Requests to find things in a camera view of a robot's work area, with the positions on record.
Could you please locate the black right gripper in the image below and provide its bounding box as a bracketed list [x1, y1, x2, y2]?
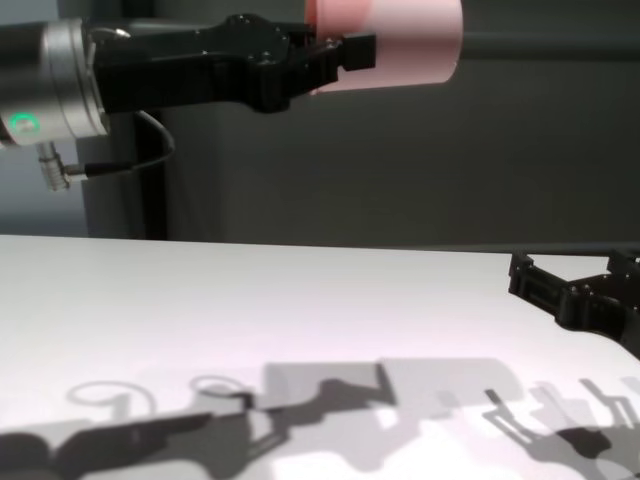
[508, 248, 640, 361]

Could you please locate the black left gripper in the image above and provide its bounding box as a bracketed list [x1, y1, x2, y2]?
[82, 13, 378, 115]

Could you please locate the pink plastic cup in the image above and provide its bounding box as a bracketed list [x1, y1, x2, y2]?
[303, 0, 464, 97]

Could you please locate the thin grey low rail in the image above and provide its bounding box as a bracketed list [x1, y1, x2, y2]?
[164, 238, 640, 258]

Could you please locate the black vertical post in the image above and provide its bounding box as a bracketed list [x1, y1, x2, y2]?
[130, 112, 167, 241]

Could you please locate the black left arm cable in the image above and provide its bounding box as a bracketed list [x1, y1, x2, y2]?
[36, 109, 177, 192]

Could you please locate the grey vertical frame column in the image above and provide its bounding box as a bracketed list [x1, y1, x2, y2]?
[55, 0, 136, 240]

